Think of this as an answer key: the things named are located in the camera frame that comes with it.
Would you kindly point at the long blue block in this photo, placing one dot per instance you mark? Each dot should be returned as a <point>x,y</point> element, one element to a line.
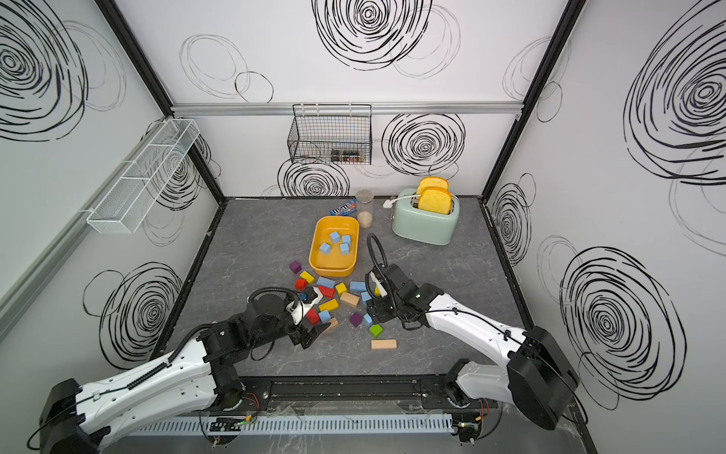
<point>357,287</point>
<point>326,282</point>

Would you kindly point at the purple cube lower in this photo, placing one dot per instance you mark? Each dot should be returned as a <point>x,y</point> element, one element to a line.
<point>356,319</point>

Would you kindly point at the tan wooden block centre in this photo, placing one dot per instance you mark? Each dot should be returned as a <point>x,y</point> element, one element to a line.
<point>350,299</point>

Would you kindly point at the yellow sponge toast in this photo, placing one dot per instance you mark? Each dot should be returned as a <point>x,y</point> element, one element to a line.
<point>435,200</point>
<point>432,182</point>

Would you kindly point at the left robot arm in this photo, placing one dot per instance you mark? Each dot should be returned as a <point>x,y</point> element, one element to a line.
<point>200,373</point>

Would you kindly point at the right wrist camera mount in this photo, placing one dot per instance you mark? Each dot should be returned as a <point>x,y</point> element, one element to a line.
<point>375,286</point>

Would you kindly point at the yellow sponge toast front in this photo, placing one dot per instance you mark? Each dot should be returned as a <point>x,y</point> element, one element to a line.
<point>435,200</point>

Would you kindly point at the blue candy packet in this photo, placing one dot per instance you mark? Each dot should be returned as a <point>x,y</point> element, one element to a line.
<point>347,209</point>

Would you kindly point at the red flat block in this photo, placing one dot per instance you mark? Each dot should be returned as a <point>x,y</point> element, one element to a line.
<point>327,292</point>

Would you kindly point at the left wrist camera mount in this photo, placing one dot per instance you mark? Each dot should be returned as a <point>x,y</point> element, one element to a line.
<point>307,299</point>

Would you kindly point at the mint green toaster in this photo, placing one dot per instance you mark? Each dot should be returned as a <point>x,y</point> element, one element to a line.
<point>413,223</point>

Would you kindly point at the tan wooden block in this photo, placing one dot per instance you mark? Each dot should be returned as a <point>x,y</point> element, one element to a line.
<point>332,324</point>
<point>384,344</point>
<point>350,299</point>

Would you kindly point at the long red block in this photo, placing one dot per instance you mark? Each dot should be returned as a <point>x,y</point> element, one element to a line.
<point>313,317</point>

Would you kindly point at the yellow sponge toast back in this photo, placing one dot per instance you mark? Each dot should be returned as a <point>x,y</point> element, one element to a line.
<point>432,182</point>

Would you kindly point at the white wire shelf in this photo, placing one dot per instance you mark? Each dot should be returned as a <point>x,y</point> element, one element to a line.
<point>161,174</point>

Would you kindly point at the clear plastic jar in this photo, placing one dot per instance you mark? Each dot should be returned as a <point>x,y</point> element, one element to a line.
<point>365,207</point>

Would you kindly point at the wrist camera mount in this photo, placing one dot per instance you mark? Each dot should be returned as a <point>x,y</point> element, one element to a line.
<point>307,299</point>
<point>375,286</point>

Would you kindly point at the tan wooden block lower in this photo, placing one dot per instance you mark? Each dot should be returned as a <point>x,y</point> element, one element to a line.
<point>332,324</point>

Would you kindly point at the black wire basket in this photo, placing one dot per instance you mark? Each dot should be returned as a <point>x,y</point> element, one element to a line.
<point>331,133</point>

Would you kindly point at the yellow plastic tub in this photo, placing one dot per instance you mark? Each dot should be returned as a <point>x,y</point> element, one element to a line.
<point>335,264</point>

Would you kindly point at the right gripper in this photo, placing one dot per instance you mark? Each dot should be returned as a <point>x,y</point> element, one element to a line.
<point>375,307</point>

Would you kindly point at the small yellow cube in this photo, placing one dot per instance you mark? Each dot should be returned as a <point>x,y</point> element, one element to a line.
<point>341,289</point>

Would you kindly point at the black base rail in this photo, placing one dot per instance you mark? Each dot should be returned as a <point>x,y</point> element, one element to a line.
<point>431,391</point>

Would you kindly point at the green cube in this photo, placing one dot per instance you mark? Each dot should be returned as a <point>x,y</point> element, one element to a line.
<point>376,330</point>

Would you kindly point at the tan wooden block front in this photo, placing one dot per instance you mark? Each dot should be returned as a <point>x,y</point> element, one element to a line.
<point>384,344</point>

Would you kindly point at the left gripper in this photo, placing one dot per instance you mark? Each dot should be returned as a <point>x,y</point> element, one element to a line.
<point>315,333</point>

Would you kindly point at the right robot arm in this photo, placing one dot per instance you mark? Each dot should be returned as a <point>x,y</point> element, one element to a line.
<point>529,369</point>

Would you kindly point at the long yellow block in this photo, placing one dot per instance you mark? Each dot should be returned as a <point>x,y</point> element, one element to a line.
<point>329,306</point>

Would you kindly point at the purple cube near tub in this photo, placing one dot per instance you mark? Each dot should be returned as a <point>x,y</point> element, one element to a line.
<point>295,267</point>

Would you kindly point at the white slotted cable duct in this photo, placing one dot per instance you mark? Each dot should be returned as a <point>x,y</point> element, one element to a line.
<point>220,426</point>

